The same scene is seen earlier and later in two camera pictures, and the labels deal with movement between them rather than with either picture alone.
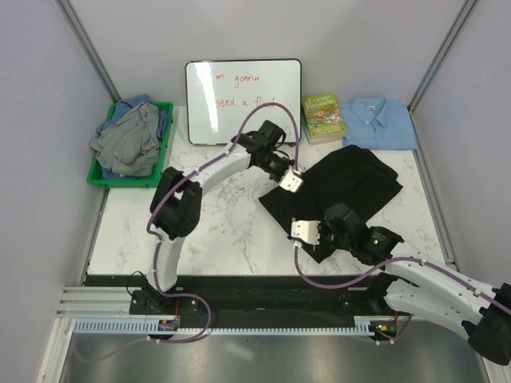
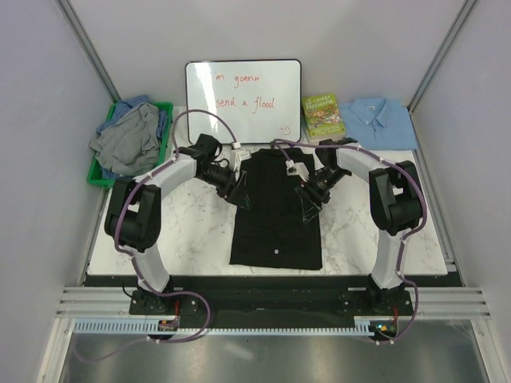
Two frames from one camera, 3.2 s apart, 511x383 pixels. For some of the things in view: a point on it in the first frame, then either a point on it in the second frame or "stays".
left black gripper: x=288 y=164 to x=235 y=190
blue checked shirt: x=123 y=108 stays
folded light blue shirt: x=378 y=124 stays
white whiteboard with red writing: x=222 y=95 stays
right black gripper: x=322 y=245 to x=310 y=207
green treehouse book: x=322 y=120 stays
